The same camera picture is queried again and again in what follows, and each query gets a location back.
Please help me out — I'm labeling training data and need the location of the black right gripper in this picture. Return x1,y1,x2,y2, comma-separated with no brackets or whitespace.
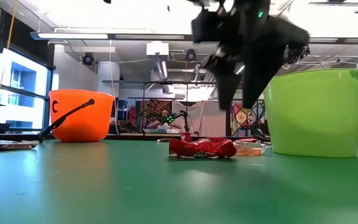
203,18,310,111

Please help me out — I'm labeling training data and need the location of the clear red candy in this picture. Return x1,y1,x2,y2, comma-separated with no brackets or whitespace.
233,139,273,156

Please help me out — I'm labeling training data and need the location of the lime green plastic bucket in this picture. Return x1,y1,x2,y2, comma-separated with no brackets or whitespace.
263,68,358,159

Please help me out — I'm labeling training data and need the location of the orange plastic halloween bucket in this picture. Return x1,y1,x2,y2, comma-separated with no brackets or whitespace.
38,89,116,144

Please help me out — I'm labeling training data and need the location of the colourful patchwork tapestry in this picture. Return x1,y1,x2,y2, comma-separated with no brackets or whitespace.
231,101,265,138

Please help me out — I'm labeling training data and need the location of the pale pink panel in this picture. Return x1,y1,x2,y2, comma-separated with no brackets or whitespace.
202,100,227,138

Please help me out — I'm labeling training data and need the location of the white hanging cloth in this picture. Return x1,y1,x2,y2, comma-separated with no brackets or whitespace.
171,100,205,133

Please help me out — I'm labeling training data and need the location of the black round ceiling device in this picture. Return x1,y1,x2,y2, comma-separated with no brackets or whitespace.
185,49,198,62
81,52,96,67

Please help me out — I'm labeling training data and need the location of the white ceiling box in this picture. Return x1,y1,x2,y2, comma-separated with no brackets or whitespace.
146,41,170,57

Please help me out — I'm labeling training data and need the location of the brown mandala tapestry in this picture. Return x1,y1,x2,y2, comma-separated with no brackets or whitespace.
135,98,173,130

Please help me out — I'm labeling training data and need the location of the white cylindrical tank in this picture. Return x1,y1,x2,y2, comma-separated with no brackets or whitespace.
96,61,121,97

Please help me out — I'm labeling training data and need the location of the green table mat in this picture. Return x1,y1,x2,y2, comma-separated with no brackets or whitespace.
0,139,358,224

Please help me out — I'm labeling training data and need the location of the large glass window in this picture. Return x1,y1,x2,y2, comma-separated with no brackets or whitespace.
0,48,54,134

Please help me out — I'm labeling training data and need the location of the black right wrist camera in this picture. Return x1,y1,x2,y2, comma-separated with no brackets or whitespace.
191,8,231,44

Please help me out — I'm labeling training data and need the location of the black metal table frame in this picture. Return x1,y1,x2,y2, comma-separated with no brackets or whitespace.
0,133,358,150

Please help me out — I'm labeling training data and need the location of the long ceiling light rail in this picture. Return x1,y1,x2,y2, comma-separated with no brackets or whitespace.
31,30,358,44

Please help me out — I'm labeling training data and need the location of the thin orange rope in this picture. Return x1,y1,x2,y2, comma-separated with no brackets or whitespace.
6,0,18,50

